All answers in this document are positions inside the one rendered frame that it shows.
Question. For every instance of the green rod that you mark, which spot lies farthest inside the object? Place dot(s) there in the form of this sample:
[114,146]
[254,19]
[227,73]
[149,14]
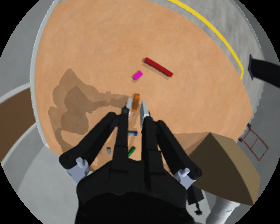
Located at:
[131,151]

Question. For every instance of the dark red rod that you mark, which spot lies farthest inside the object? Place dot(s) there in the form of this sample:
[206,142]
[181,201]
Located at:
[159,67]

